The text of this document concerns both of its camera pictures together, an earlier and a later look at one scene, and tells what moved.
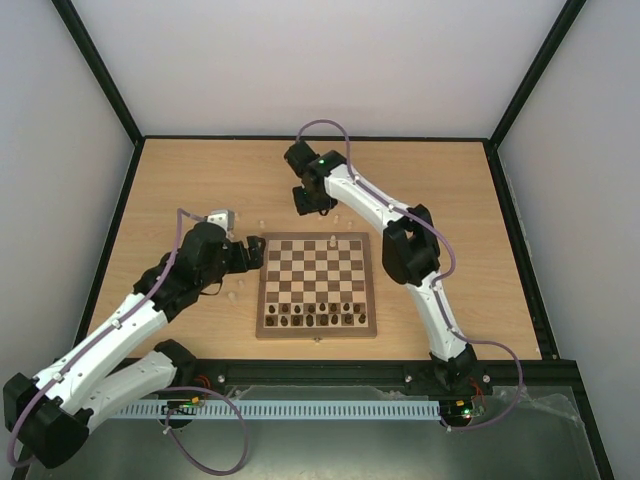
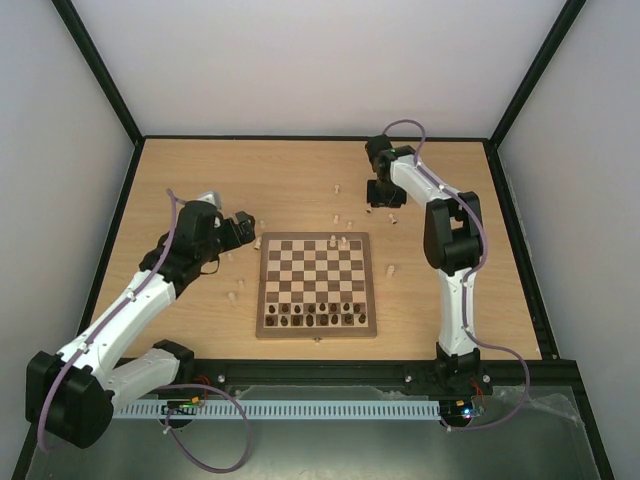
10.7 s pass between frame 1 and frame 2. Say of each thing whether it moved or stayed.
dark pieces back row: stayed
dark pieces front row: stayed
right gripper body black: moved
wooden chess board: stayed
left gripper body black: moved
